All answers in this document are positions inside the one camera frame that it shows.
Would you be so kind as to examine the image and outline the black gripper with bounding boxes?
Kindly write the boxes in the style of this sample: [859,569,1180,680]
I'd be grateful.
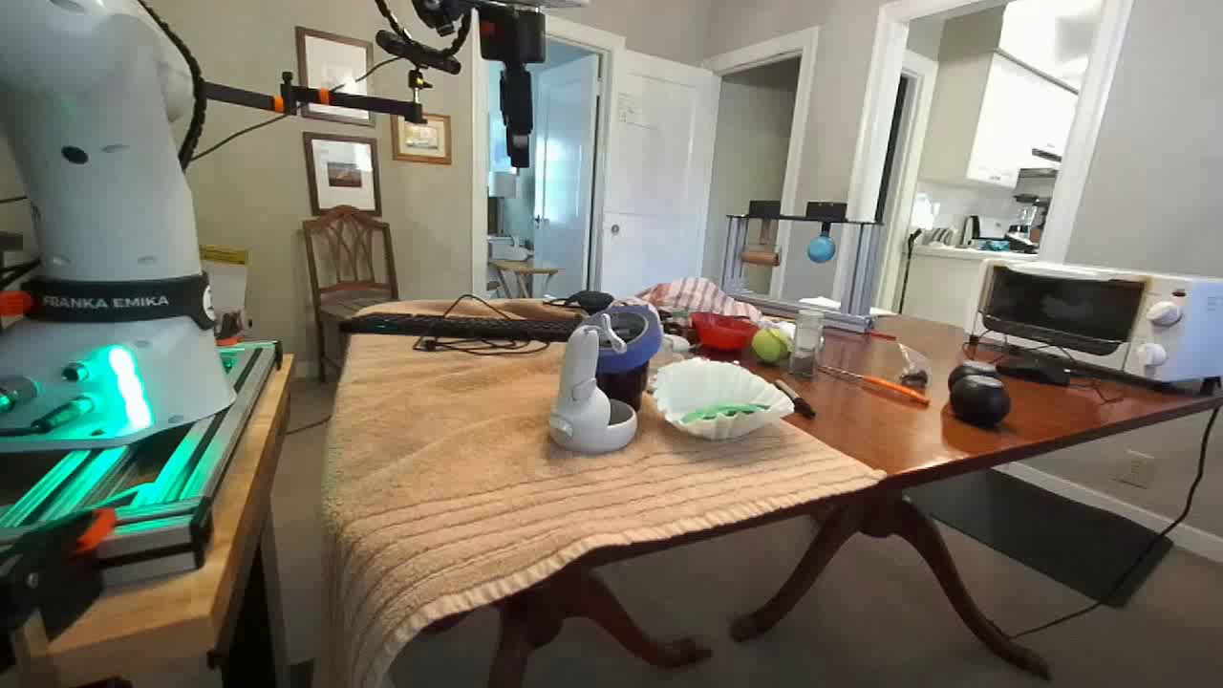
[477,0,552,173]

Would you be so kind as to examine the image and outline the black cup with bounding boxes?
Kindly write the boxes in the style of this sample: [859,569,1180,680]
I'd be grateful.
[598,359,661,412]

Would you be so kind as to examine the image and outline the small framed picture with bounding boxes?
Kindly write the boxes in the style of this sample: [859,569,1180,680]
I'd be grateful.
[390,110,456,170]

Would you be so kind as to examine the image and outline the small round side table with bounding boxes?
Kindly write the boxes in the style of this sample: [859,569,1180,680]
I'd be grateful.
[486,255,567,301]

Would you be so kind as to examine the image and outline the white panel door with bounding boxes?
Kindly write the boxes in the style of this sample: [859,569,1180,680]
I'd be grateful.
[598,48,728,305]

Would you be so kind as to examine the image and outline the framed landscape picture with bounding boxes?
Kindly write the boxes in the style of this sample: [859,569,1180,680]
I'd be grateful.
[297,131,387,220]

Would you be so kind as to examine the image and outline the black computer keyboard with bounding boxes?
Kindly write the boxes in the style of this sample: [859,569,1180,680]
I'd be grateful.
[338,305,585,343]

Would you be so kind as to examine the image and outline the large framed picture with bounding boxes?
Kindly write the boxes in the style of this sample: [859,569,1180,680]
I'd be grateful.
[296,22,380,131]

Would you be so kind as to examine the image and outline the wooden chair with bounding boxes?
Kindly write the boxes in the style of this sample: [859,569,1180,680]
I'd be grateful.
[297,202,400,383]

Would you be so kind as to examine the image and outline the blue tape roll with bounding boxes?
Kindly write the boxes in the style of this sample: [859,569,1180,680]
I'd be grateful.
[591,300,669,383]

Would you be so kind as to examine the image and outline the red striped cloth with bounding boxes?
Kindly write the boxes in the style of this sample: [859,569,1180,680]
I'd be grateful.
[635,276,770,331]

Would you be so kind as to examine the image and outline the red bowl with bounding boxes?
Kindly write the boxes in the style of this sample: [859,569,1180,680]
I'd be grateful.
[688,311,764,365]

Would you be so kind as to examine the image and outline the blue rubber bulb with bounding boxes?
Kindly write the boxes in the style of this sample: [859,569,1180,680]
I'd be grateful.
[804,221,840,267]

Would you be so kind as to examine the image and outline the green apple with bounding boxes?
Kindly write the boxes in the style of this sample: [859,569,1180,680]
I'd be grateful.
[749,325,795,371]

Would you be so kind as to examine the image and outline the green pieces in filter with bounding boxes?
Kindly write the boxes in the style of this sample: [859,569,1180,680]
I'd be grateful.
[679,399,777,430]

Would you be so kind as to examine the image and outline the beige ribbed towel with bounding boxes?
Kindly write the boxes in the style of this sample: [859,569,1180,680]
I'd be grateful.
[316,300,892,688]

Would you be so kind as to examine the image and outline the small white jar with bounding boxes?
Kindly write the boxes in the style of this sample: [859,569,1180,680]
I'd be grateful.
[791,294,843,371]

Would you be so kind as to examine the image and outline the black marker pen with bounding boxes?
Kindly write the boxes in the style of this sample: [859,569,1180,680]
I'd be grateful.
[762,369,822,425]

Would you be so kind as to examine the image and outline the orange pen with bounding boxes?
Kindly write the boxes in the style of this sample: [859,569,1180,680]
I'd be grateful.
[850,369,938,412]

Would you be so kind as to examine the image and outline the coffee maker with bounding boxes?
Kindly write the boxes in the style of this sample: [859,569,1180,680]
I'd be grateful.
[1007,166,1063,255]

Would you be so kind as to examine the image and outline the wooden robot cart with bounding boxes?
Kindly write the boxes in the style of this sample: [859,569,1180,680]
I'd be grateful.
[33,352,301,688]

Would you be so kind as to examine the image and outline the black computer mouse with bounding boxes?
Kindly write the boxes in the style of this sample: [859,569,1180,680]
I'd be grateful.
[993,347,1077,392]

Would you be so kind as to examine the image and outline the white toaster oven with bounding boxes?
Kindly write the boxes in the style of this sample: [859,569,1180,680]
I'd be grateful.
[971,255,1223,392]

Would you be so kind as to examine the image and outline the black floor mat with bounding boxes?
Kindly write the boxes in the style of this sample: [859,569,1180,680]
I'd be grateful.
[906,471,1177,612]

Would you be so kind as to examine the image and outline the black camera on boom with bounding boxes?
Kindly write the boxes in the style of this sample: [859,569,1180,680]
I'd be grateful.
[373,29,468,76]

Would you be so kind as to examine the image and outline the black keyboard cable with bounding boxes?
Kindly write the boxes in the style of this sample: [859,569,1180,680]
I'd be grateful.
[414,292,556,359]

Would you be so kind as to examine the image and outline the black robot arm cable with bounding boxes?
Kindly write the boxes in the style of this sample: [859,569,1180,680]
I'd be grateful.
[130,0,210,173]

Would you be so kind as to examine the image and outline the wooden table pedestal leg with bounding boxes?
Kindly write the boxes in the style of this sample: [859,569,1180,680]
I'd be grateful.
[486,565,714,688]
[728,491,1055,683]

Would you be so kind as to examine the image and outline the white kitchen wall cabinet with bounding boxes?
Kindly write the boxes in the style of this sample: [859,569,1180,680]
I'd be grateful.
[916,10,1084,196]

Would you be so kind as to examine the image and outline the green-lit aluminium robot base frame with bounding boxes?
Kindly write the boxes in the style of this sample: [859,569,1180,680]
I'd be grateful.
[0,338,284,596]

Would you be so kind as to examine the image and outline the black toaster power cable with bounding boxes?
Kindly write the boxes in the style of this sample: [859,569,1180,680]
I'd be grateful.
[1008,388,1223,643]

